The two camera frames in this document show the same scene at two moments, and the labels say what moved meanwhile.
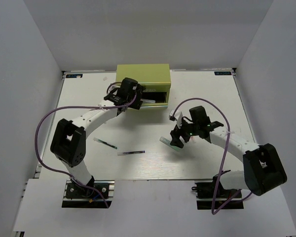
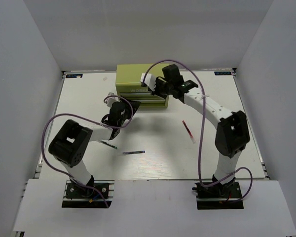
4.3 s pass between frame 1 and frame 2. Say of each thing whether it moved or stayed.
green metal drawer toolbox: stayed
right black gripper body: moved
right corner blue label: stayed
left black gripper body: moved
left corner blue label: stayed
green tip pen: stayed
